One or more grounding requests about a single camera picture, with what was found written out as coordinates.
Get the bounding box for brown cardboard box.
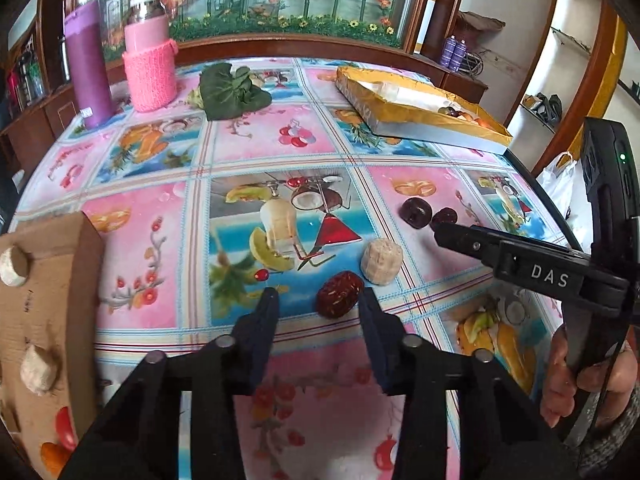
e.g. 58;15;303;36
0;211;106;480

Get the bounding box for small dark red date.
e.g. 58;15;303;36
431;207;459;231

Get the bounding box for white plastic bag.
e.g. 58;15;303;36
537;152;576;221

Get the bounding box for green leafy vegetable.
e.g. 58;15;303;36
189;62;273;122

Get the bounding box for printed fruit pattern tablecloth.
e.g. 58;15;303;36
10;57;596;480

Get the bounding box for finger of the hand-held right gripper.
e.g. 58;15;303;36
434;222;593;271

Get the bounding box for person's right forearm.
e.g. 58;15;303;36
575;400;640;480

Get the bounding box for steel flask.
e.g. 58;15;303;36
17;52;46;103

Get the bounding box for dark purple plum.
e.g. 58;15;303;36
400;196;433;227

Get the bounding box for purple thermos bottle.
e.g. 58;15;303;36
62;0;117;130

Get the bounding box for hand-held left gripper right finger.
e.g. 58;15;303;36
359;287;578;480

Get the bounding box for gold foil box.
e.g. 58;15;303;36
335;65;515;153

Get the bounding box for person's right hand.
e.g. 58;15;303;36
542;325;640;428

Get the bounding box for beige puffed grain roll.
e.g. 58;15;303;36
361;239;404;287
20;344;60;396
0;245;32;288

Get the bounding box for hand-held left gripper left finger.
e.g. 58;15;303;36
60;287;280;480

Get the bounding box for large red date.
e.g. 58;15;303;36
316;271;365;319

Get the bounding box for bamboo painted glass cabinet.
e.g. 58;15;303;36
65;0;441;56

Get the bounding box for pink thermos with knitted sleeve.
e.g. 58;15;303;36
122;0;179;113

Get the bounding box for dark shoes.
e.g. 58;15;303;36
522;92;563;121

